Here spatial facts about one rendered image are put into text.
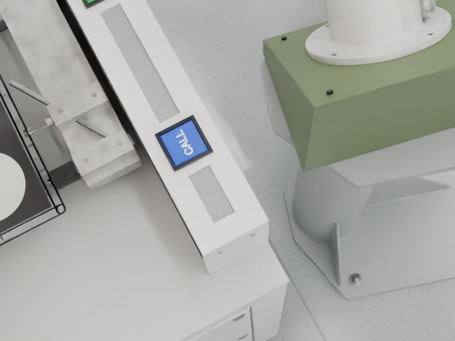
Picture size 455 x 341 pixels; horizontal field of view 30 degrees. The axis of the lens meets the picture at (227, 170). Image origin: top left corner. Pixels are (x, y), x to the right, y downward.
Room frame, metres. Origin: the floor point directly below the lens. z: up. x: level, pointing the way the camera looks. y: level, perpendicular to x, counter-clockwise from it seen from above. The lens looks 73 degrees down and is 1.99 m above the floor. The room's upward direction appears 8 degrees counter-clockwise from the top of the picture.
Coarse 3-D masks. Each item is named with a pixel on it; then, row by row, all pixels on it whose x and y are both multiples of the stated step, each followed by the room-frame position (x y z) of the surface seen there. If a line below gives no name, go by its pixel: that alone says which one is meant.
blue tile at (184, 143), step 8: (176, 128) 0.37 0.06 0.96; (184, 128) 0.37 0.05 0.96; (192, 128) 0.37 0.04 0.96; (160, 136) 0.36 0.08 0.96; (168, 136) 0.36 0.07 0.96; (176, 136) 0.36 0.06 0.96; (184, 136) 0.36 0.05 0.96; (192, 136) 0.36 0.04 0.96; (168, 144) 0.35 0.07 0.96; (176, 144) 0.35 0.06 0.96; (184, 144) 0.35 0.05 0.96; (192, 144) 0.34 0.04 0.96; (200, 144) 0.34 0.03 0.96; (168, 152) 0.34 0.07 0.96; (176, 152) 0.34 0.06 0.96; (184, 152) 0.34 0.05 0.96; (192, 152) 0.33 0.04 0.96; (200, 152) 0.33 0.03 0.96; (176, 160) 0.33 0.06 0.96; (184, 160) 0.32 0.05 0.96
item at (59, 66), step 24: (0, 0) 0.63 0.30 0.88; (24, 0) 0.63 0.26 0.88; (48, 0) 0.62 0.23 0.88; (24, 24) 0.59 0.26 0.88; (48, 24) 0.58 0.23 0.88; (24, 48) 0.55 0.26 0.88; (48, 48) 0.55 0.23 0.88; (72, 48) 0.54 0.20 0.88; (48, 72) 0.51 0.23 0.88; (72, 72) 0.50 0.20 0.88; (48, 96) 0.47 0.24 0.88; (96, 120) 0.43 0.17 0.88; (72, 144) 0.40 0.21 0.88; (120, 168) 0.35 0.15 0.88
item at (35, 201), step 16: (0, 112) 0.45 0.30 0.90; (0, 128) 0.43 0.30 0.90; (0, 144) 0.40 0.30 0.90; (16, 144) 0.40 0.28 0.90; (16, 160) 0.38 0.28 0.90; (32, 176) 0.35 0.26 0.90; (32, 192) 0.33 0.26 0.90; (16, 208) 0.31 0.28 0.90; (32, 208) 0.31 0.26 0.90; (48, 208) 0.31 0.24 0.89; (0, 224) 0.29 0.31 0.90; (16, 224) 0.29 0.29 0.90
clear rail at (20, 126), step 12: (0, 84) 0.49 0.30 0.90; (0, 96) 0.47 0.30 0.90; (12, 108) 0.45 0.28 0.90; (12, 120) 0.44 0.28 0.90; (24, 132) 0.42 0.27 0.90; (24, 144) 0.40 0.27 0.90; (36, 156) 0.38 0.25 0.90; (36, 168) 0.36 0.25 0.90; (48, 180) 0.34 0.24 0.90; (48, 192) 0.33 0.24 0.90; (60, 204) 0.31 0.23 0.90
